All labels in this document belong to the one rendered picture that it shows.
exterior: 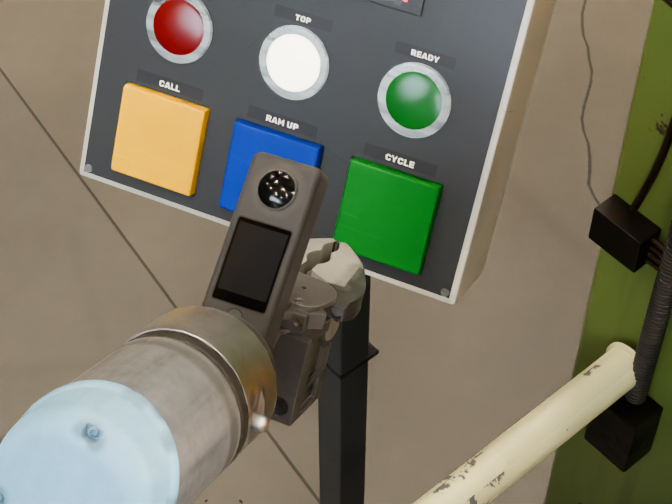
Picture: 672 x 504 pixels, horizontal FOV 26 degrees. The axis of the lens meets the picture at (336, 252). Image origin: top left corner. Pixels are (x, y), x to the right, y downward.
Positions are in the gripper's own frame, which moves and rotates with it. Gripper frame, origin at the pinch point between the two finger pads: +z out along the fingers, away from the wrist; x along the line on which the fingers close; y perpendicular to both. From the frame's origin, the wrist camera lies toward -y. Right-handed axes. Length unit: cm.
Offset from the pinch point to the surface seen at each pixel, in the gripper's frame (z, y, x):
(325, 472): 52, 50, -11
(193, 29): 10.7, -8.8, -18.7
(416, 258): 10.3, 3.3, 3.2
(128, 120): 10.3, 0.0, -22.8
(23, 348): 90, 72, -73
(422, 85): 10.8, -9.9, 0.3
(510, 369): 114, 58, -2
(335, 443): 47, 43, -9
